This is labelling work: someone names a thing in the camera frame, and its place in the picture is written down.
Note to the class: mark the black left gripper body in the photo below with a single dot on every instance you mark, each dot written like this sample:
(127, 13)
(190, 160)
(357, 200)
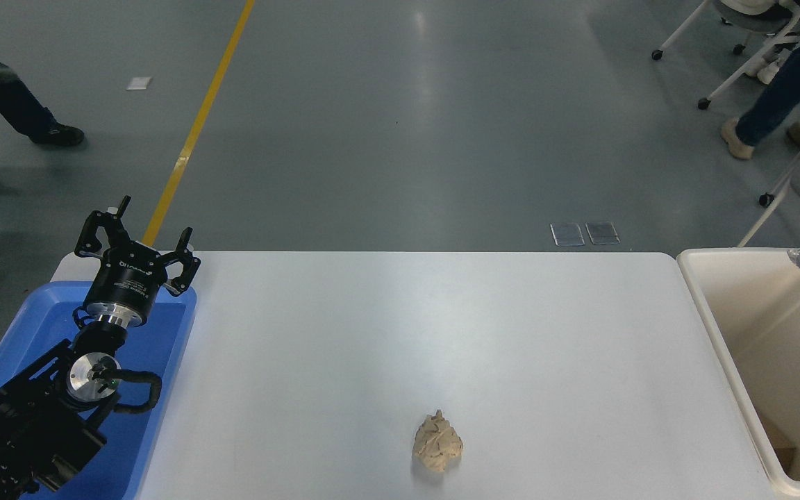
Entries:
(126, 285)

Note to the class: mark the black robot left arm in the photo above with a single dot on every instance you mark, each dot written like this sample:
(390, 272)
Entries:
(39, 423)

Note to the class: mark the clear floor plate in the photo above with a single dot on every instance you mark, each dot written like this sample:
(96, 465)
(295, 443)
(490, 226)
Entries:
(602, 232)
(567, 235)

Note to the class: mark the blue plastic tray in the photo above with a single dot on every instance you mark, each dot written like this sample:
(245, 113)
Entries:
(164, 326)

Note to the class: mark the white paper scrap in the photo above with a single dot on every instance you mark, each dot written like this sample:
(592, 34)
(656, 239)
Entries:
(138, 82)

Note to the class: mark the person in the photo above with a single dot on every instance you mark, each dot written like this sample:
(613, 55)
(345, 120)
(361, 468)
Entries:
(789, 83)
(764, 68)
(4, 90)

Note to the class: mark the crumpled tan paper ball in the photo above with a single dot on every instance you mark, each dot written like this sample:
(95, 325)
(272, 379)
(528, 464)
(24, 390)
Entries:
(437, 443)

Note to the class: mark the large pale bin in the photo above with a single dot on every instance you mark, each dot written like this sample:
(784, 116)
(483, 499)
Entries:
(754, 333)

